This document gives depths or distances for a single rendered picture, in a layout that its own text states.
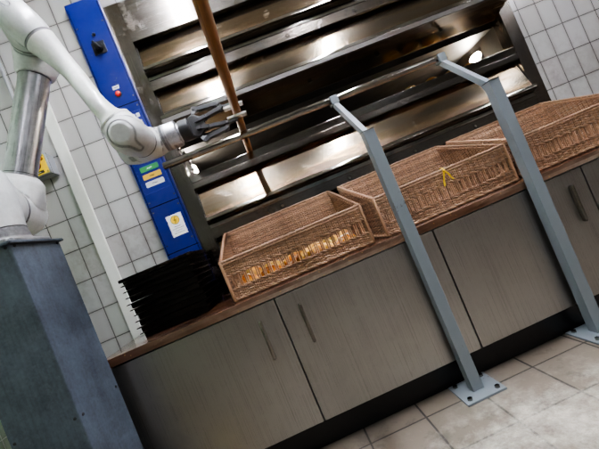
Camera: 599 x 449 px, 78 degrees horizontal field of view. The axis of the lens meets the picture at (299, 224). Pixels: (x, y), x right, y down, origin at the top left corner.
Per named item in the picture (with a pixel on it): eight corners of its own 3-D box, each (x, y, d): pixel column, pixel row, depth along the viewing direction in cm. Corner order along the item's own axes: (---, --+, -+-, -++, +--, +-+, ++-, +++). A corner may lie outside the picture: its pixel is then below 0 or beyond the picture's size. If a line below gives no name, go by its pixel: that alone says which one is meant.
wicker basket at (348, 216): (244, 287, 177) (222, 233, 177) (351, 241, 181) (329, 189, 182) (232, 305, 129) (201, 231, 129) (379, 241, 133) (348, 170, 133)
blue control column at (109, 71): (258, 328, 365) (174, 128, 369) (273, 321, 366) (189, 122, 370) (237, 425, 173) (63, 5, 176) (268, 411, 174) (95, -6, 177)
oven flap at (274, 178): (209, 224, 178) (197, 190, 185) (533, 91, 192) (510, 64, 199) (206, 221, 174) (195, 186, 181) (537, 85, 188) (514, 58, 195)
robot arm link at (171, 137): (173, 153, 131) (189, 147, 132) (165, 147, 122) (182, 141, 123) (163, 130, 132) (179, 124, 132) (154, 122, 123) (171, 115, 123)
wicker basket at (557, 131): (463, 192, 186) (442, 142, 186) (561, 151, 190) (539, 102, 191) (529, 176, 138) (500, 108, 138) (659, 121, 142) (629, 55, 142)
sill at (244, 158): (193, 185, 185) (191, 177, 185) (509, 59, 199) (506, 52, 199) (191, 183, 179) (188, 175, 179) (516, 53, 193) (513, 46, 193)
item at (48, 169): (40, 183, 175) (32, 163, 175) (61, 175, 176) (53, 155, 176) (29, 180, 167) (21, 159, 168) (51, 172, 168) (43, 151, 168)
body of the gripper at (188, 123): (178, 124, 131) (202, 115, 132) (187, 146, 131) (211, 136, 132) (172, 118, 124) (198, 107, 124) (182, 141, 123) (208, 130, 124)
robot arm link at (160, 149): (174, 155, 133) (164, 150, 120) (133, 171, 132) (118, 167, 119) (161, 126, 132) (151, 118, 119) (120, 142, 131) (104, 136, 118)
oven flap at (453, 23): (162, 124, 165) (177, 144, 184) (514, -12, 178) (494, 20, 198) (160, 119, 166) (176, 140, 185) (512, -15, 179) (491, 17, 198)
